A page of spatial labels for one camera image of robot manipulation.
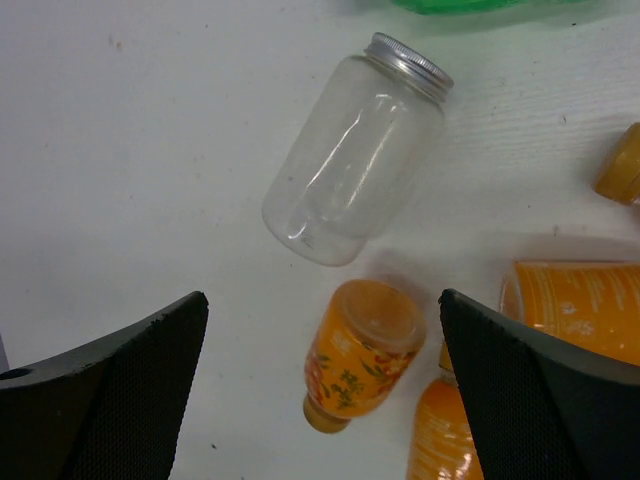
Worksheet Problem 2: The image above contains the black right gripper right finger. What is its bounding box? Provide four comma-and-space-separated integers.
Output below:
439, 289, 639, 479

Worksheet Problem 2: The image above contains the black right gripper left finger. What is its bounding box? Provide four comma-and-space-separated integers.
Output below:
1, 291, 208, 479

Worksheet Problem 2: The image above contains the clear plastic jar silver lid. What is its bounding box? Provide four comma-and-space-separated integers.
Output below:
261, 32, 454, 266

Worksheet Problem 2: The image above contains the green bottle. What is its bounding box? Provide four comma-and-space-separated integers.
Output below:
393, 0, 573, 16

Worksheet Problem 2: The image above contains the orange bottle middle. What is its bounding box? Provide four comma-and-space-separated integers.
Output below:
406, 345, 484, 480

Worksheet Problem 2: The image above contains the orange bottle centre lying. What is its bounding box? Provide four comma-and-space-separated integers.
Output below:
499, 261, 639, 365

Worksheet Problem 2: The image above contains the orange bottle floral label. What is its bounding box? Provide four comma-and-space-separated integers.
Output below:
303, 279, 426, 434

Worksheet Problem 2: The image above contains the orange bottle far right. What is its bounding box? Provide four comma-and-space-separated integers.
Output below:
593, 122, 640, 205

